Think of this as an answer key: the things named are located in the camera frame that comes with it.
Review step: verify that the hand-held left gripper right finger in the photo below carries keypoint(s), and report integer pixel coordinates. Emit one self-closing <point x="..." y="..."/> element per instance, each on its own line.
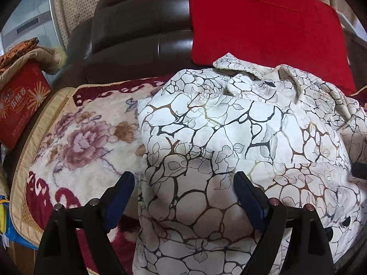
<point x="250" y="199"/>

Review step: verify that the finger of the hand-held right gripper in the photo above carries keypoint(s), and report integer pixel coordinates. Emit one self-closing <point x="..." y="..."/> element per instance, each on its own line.
<point x="360" y="171"/>

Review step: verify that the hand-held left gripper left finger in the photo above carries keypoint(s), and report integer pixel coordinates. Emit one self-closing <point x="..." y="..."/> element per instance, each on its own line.
<point x="119" y="199"/>

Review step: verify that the white crackle-print coat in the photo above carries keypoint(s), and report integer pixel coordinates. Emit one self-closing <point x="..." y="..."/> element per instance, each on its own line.
<point x="218" y="137"/>

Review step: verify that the floral plush blanket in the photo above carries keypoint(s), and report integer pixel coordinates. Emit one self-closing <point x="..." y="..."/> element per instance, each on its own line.
<point x="86" y="137"/>

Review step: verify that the blue and yellow package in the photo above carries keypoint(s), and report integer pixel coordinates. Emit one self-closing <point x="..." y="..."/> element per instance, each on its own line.
<point x="11" y="223"/>

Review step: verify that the red gift box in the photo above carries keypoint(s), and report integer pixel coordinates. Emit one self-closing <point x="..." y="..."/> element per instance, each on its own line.
<point x="21" y="103"/>

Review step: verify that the dark brown leather sofa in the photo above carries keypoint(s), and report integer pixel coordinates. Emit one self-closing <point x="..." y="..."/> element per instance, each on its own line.
<point x="129" y="40"/>

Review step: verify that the red cushion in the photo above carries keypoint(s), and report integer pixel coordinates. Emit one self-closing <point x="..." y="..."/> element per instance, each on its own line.
<point x="258" y="23"/>

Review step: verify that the orange patterned cloth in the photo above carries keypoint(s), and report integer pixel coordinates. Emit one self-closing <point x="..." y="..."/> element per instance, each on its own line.
<point x="17" y="50"/>

